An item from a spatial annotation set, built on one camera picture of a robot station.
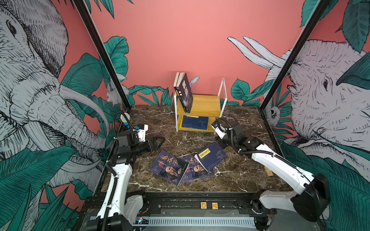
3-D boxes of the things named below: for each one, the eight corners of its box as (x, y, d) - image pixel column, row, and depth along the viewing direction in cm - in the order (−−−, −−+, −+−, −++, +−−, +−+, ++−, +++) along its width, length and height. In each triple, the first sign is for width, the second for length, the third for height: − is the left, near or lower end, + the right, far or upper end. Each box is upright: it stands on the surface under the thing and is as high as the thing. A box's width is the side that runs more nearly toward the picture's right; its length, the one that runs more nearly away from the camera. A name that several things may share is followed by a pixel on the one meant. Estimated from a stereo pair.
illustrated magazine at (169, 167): (148, 172, 87) (147, 170, 85) (161, 151, 97) (161, 149, 94) (178, 186, 82) (177, 185, 80) (189, 163, 91) (189, 161, 89)
